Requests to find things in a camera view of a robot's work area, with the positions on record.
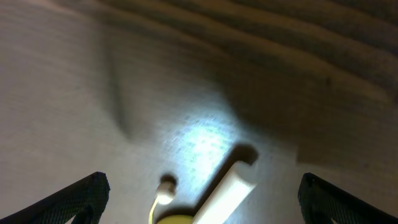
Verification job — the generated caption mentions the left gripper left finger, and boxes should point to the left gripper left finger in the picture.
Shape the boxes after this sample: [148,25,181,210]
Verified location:
[1,172,110,223]

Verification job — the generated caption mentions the white yellow pellet drum toy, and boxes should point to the white yellow pellet drum toy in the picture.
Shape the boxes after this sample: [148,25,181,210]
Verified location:
[157,161,257,224]

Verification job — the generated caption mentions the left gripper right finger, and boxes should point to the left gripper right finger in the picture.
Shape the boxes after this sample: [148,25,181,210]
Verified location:
[298,172,397,224]

